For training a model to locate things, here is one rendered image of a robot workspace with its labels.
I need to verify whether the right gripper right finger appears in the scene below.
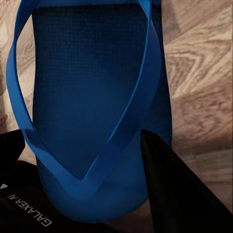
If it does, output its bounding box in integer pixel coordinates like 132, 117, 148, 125
140, 129, 233, 233

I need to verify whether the sandal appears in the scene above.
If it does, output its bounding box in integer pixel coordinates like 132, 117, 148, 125
6, 0, 172, 224

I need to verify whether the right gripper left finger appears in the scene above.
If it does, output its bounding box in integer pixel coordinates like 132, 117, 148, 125
0, 129, 25, 188

